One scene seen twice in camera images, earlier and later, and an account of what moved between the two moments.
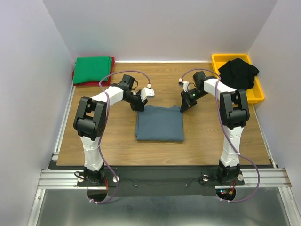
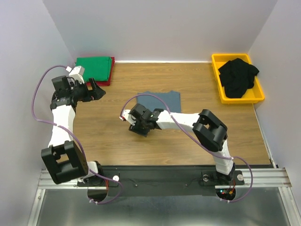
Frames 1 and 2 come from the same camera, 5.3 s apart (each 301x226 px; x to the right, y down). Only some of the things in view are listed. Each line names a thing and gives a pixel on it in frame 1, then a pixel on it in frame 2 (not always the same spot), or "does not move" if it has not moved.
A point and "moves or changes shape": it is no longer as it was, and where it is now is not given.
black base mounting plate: [158, 180] does not move
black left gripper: [139, 106] to [90, 94]
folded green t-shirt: [92, 69] does not move
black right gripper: [186, 102] to [137, 128]
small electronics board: [227, 194] does not move
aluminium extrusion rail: [269, 177] does not move
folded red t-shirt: [104, 83] does not move
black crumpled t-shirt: [238, 74] does not move
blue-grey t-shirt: [154, 124] moves or changes shape
